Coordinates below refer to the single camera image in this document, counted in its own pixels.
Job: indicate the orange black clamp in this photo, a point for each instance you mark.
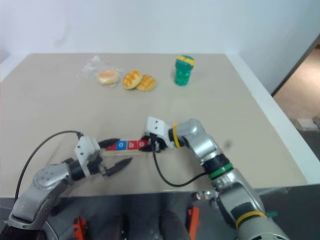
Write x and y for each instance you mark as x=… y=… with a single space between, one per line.
x=79 y=227
x=194 y=221

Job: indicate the golden lattice bread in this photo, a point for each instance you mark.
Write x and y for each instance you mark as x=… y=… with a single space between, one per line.
x=147 y=83
x=131 y=79

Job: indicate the red letter tile o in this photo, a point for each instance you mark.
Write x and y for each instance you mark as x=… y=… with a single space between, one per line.
x=141 y=144

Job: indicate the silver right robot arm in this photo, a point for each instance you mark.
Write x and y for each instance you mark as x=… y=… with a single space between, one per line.
x=200 y=142

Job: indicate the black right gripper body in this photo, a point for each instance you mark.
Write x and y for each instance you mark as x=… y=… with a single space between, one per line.
x=157 y=145

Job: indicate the silver metal bracket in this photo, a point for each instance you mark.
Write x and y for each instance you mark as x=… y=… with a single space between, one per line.
x=205 y=195

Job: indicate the pale round bun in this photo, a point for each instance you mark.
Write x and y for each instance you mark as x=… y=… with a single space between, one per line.
x=108 y=77

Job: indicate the green cup with yellow lid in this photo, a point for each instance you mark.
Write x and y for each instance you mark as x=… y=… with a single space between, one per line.
x=183 y=73

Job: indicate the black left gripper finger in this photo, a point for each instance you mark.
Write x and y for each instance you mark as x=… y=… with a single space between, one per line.
x=108 y=143
x=118 y=166

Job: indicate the beige wooden letter tray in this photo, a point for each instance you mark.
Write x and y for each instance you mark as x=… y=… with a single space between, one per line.
x=125 y=152

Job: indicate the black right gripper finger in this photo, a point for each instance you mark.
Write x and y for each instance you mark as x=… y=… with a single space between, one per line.
x=147 y=149
x=147 y=138

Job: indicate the small cardboard box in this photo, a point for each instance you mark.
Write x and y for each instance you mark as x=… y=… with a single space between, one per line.
x=306 y=123

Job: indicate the blue letter tile o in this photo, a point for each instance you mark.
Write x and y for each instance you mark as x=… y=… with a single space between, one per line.
x=121 y=145

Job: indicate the dark rounded shape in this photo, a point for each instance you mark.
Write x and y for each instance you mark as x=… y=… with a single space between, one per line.
x=172 y=225

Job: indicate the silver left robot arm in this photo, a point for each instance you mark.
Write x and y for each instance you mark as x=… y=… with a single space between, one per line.
x=42 y=185

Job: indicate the red letter tile b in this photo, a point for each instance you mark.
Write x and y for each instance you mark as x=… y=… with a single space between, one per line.
x=131 y=144

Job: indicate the red letter tile r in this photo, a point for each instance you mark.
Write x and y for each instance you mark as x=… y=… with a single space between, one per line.
x=111 y=147

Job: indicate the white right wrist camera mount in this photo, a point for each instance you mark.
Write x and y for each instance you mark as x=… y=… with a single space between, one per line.
x=156 y=126

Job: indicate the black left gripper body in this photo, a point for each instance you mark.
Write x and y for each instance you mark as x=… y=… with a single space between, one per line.
x=97 y=165

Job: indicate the bun in plastic wrapper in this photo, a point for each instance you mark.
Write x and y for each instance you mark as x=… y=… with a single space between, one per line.
x=88 y=66

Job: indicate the beige tablecloth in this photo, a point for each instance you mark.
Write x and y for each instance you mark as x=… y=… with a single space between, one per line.
x=75 y=110

